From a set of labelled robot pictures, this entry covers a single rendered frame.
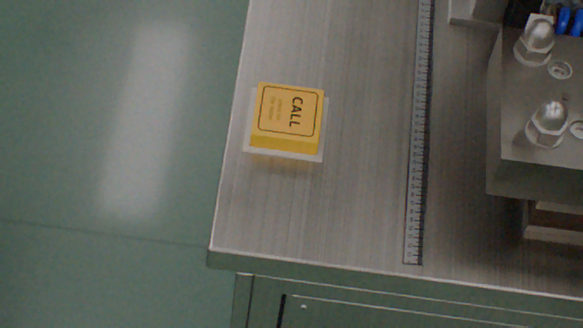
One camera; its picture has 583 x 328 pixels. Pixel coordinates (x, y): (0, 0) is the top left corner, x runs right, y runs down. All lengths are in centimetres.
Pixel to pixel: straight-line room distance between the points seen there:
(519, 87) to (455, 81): 17
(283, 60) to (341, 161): 14
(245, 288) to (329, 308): 9
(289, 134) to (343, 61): 14
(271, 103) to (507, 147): 26
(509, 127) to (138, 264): 118
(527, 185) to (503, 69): 11
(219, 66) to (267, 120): 123
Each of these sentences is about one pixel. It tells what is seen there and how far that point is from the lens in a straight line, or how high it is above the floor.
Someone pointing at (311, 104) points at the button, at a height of 92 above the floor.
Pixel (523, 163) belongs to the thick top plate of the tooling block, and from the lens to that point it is 108.
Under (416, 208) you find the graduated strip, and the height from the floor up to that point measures 90.
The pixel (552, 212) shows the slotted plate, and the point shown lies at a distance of 117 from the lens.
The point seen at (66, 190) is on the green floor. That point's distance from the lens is 225.
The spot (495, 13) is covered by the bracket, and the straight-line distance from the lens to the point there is 134.
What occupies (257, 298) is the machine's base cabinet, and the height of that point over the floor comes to 81.
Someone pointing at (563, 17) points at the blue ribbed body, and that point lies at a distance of 119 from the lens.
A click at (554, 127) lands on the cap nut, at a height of 106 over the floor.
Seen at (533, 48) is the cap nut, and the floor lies 105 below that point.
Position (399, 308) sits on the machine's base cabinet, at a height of 83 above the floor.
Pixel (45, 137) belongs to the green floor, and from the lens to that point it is 232.
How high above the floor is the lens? 188
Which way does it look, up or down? 55 degrees down
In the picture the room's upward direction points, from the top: 9 degrees clockwise
